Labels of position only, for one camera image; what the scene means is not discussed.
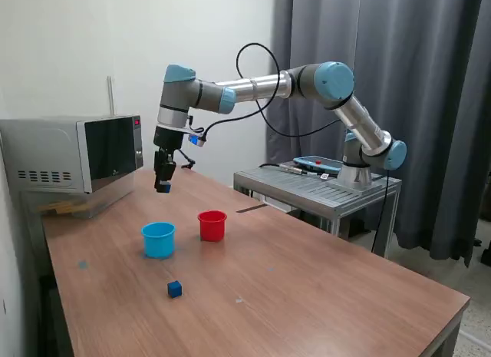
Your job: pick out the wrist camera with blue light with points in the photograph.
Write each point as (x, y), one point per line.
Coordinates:
(195, 140)

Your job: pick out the blue cube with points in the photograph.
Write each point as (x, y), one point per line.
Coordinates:
(174, 289)
(167, 188)

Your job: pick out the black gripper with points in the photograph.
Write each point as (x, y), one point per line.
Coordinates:
(168, 138)

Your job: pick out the blue teach pendant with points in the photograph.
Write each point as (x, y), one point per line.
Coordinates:
(314, 163)

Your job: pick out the blue plastic bin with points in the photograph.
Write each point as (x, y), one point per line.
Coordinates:
(157, 243)

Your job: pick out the grey metal robot cart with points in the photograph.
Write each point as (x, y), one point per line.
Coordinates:
(318, 188)

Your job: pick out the silver microwave oven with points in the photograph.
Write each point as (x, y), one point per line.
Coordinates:
(46, 149)

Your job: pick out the grey curtain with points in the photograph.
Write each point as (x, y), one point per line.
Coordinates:
(441, 103)

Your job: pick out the wooden boards stack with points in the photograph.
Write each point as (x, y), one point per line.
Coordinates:
(61, 208)

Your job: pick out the white wall pipe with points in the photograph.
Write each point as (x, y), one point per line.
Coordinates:
(111, 96)

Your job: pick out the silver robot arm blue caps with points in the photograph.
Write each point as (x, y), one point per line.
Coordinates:
(261, 84)

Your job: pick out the red plastic cup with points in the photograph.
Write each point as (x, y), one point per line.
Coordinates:
(212, 230)

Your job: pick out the black chair base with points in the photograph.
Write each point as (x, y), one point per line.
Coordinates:
(484, 255)

